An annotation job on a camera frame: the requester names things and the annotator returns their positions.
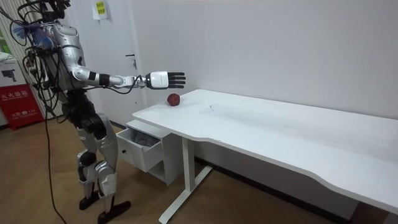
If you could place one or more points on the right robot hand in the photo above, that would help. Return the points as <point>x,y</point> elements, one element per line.
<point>158,80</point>

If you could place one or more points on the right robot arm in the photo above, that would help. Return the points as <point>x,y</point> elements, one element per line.
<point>72,53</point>

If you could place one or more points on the red apple soft toy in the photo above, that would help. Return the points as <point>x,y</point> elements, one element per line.
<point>173,99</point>

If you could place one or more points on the white door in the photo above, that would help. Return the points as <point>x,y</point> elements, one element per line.
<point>115,46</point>

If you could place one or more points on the grey cloth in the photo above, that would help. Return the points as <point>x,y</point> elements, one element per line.
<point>143,139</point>

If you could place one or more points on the white drawer cabinet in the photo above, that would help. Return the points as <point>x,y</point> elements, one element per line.
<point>172,155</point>

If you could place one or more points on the open white drawer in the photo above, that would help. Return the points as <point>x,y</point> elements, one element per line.
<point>136,155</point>

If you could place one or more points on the robot legs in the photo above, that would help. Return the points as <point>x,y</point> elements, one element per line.
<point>107,141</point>

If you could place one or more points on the yellow sticky note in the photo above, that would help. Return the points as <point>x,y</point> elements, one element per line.
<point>100,7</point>

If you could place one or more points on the robot body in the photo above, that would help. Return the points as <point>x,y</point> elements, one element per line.
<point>62,79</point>

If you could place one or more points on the white desk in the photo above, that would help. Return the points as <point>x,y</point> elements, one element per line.
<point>264,130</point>

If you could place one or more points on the red fire extinguisher box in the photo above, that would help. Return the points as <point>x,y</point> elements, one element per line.
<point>19,107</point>

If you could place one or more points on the white cardboard box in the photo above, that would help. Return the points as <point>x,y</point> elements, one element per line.
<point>9,73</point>

